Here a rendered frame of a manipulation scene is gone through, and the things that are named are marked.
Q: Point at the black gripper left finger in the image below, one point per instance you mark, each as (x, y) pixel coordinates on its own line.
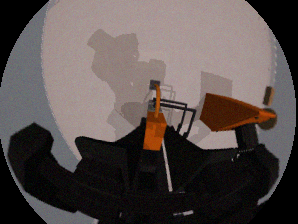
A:
(123, 153)

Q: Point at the orange power cord with plug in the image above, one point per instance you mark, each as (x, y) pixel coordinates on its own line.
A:
(155, 129)

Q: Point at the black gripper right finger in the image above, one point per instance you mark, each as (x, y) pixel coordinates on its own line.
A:
(186, 160)

